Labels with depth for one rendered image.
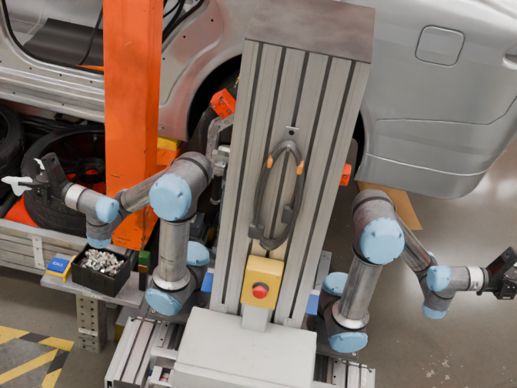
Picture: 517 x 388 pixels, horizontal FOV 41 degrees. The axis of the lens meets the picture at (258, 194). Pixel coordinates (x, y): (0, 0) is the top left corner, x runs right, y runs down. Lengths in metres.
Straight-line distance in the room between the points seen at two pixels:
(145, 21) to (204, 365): 1.15
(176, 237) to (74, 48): 1.97
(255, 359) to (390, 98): 1.47
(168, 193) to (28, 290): 1.81
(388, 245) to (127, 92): 1.12
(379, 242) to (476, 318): 2.01
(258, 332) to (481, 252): 2.55
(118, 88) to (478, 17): 1.35
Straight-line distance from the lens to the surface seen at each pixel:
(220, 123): 2.90
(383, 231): 1.84
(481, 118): 2.96
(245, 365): 1.75
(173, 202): 1.86
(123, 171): 2.71
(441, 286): 2.10
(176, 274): 2.10
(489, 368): 3.63
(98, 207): 2.10
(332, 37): 1.40
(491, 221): 4.45
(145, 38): 2.36
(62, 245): 3.25
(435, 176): 3.12
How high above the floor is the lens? 2.65
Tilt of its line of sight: 40 degrees down
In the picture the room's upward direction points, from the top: 10 degrees clockwise
